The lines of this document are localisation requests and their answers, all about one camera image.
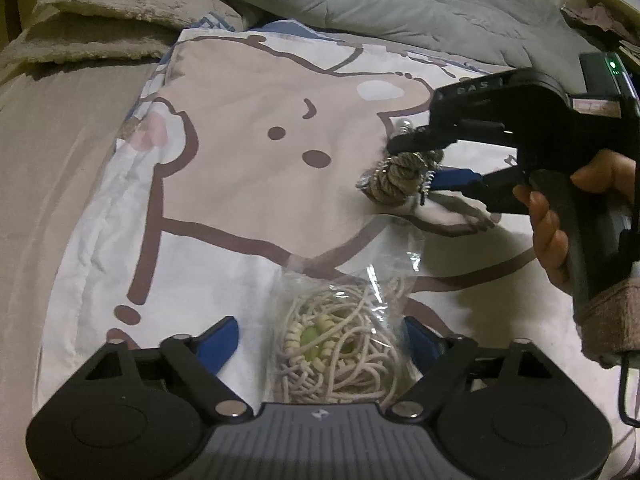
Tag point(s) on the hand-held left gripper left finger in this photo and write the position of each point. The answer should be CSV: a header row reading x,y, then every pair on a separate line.
x,y
220,345

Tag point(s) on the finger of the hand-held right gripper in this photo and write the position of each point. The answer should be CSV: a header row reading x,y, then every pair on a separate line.
x,y
415,141
460,180

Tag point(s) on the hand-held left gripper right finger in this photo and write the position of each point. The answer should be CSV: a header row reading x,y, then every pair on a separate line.
x,y
421,345

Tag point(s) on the person's right forearm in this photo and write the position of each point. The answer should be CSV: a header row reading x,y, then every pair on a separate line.
x,y
610,320

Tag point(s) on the person's right hand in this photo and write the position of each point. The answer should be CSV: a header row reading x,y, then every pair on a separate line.
x,y
550,240

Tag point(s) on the crumpled pink clothes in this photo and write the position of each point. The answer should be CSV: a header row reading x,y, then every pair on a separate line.
x,y
595,12

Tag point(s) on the grey duvet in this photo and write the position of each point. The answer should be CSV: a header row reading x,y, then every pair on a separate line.
x,y
375,0

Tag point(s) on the bear-printed blanket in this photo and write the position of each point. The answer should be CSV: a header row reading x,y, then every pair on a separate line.
x,y
225,185

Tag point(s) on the beige fluffy blanket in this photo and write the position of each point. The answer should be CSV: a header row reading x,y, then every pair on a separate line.
x,y
100,20

